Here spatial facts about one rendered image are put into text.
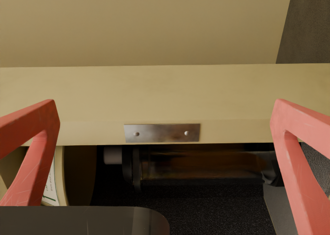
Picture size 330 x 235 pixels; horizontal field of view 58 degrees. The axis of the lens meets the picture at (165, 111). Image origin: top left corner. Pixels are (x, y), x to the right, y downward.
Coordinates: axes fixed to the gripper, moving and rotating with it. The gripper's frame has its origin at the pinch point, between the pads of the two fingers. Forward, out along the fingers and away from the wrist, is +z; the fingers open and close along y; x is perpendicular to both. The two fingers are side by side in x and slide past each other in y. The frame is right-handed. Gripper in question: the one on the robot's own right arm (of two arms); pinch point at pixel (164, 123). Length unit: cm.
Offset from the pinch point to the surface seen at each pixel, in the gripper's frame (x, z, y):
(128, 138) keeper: 11.0, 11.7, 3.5
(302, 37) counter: 13, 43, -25
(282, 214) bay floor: 32.5, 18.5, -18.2
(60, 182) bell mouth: 19.6, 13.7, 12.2
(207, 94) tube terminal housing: 8.9, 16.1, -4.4
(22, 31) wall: 17, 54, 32
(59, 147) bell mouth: 16.4, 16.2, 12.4
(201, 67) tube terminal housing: 8.9, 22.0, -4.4
